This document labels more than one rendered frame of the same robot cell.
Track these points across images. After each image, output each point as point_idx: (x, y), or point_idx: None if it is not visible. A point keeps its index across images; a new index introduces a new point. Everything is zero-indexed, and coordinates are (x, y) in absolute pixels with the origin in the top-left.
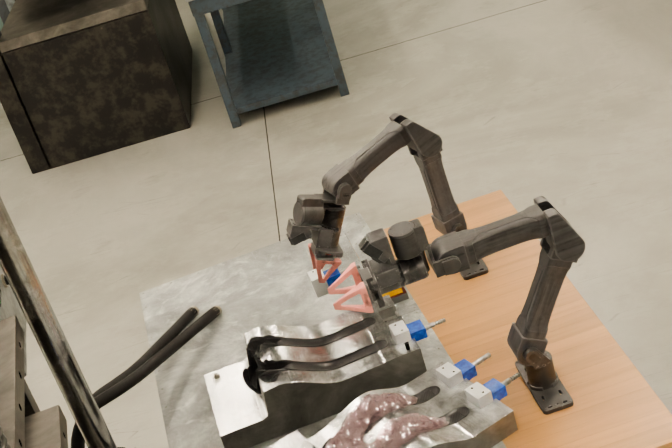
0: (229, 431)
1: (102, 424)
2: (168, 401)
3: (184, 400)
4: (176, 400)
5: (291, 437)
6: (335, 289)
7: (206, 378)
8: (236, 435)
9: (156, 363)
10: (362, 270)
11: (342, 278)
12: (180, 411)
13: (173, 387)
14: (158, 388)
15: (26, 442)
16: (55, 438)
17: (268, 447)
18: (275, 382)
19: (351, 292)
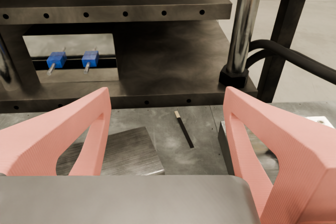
0: (224, 127)
1: (237, 44)
2: (307, 105)
3: (307, 115)
4: (308, 110)
5: (152, 162)
6: (236, 120)
7: (318, 117)
8: (223, 135)
9: (333, 79)
10: (205, 207)
11: (254, 117)
12: (291, 112)
13: (328, 109)
14: (327, 101)
15: None
16: (190, 2)
17: (150, 140)
18: (254, 152)
19: (39, 116)
